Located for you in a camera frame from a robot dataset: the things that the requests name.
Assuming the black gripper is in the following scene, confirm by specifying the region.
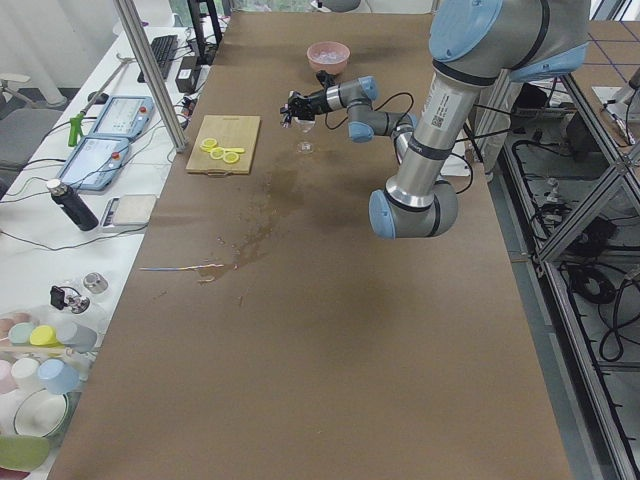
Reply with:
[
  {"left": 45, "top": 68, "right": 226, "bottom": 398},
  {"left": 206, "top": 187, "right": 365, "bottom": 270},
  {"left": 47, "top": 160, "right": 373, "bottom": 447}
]
[{"left": 279, "top": 91, "right": 328, "bottom": 126}]

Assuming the steel measuring jigger cup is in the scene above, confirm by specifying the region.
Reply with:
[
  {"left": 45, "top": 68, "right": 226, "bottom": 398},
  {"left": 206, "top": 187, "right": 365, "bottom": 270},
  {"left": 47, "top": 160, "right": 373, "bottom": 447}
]
[{"left": 279, "top": 103, "right": 296, "bottom": 128}]

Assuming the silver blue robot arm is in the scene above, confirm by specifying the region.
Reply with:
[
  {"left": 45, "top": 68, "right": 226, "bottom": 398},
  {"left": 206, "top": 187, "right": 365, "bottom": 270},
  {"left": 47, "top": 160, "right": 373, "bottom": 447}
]
[{"left": 280, "top": 1, "right": 590, "bottom": 239}]

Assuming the clear wine glass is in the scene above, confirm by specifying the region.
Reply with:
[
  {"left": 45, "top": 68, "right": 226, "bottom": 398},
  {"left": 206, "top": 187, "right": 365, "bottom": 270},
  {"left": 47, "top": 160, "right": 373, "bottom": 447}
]
[{"left": 294, "top": 117, "right": 315, "bottom": 154}]

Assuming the pink bowl of ice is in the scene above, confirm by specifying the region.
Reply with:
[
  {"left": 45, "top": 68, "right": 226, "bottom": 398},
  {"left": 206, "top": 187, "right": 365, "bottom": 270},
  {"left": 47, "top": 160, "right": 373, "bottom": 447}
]
[{"left": 306, "top": 41, "right": 351, "bottom": 75}]

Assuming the bamboo cutting board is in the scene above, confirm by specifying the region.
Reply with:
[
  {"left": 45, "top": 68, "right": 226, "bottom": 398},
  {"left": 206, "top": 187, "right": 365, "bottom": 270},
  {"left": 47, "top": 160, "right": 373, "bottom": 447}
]
[{"left": 186, "top": 114, "right": 261, "bottom": 176}]

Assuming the lemon slice middle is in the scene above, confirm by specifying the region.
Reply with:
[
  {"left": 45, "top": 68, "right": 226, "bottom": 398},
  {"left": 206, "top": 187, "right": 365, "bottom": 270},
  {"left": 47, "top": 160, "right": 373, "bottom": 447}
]
[{"left": 209, "top": 147, "right": 225, "bottom": 160}]

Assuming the black keyboard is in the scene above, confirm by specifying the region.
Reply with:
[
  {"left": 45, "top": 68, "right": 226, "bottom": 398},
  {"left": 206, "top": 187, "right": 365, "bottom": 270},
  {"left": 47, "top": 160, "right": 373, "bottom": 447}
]
[{"left": 150, "top": 35, "right": 178, "bottom": 80}]

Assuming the blue teach pendant far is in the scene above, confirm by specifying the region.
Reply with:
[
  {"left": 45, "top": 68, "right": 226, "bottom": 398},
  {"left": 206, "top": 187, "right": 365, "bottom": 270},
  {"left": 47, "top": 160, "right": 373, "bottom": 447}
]
[{"left": 90, "top": 96, "right": 154, "bottom": 141}]

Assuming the blue teach pendant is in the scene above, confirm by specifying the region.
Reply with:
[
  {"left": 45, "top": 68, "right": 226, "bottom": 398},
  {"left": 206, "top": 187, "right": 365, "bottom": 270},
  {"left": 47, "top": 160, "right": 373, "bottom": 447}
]
[
  {"left": 57, "top": 136, "right": 130, "bottom": 193},
  {"left": 90, "top": 96, "right": 154, "bottom": 141}
]

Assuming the silver kitchen scale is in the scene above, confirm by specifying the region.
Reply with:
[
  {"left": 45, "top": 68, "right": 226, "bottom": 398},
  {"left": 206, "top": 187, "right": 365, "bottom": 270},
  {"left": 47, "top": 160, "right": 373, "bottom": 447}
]
[{"left": 100, "top": 194, "right": 157, "bottom": 231}]

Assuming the blue teach pendant near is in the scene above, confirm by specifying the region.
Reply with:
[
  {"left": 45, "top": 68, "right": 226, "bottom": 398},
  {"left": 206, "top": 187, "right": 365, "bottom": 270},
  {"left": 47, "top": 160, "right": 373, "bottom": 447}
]
[{"left": 57, "top": 136, "right": 130, "bottom": 193}]

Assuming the black water bottle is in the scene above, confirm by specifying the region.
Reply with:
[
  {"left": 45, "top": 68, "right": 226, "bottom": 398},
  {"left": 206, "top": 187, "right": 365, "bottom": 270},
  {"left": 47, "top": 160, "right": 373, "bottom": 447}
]
[{"left": 46, "top": 178, "right": 99, "bottom": 231}]

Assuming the yellow cup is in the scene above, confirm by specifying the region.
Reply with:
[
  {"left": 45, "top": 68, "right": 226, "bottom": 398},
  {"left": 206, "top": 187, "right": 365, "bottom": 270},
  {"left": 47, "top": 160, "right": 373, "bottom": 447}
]
[{"left": 29, "top": 325, "right": 61, "bottom": 348}]

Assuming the light blue cup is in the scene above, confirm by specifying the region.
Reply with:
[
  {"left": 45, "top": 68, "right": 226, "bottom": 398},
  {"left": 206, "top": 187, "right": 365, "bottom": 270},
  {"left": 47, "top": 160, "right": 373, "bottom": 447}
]
[{"left": 37, "top": 358, "right": 80, "bottom": 395}]

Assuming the white green rimmed bowl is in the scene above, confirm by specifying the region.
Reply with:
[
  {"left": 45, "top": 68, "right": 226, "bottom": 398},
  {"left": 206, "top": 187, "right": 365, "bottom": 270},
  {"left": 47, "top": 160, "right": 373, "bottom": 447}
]
[{"left": 13, "top": 390, "right": 70, "bottom": 439}]

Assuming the lemon slice near handle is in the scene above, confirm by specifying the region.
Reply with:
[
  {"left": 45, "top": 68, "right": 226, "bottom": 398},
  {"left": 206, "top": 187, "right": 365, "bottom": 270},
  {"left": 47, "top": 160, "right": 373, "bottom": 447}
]
[{"left": 222, "top": 152, "right": 240, "bottom": 164}]

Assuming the aluminium frame post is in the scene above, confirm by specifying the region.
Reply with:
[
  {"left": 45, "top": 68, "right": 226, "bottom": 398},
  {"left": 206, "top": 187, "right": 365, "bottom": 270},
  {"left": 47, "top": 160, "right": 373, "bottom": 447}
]
[{"left": 114, "top": 0, "right": 187, "bottom": 153}]

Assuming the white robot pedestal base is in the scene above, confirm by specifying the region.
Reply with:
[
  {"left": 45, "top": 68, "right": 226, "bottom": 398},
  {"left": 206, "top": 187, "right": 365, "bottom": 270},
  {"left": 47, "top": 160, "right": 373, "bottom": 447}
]
[{"left": 468, "top": 73, "right": 523, "bottom": 181}]

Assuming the green handled grabber tool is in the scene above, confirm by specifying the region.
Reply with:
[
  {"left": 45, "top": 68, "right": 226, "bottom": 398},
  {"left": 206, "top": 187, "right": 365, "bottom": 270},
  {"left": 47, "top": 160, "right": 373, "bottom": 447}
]
[{"left": 67, "top": 54, "right": 136, "bottom": 147}]

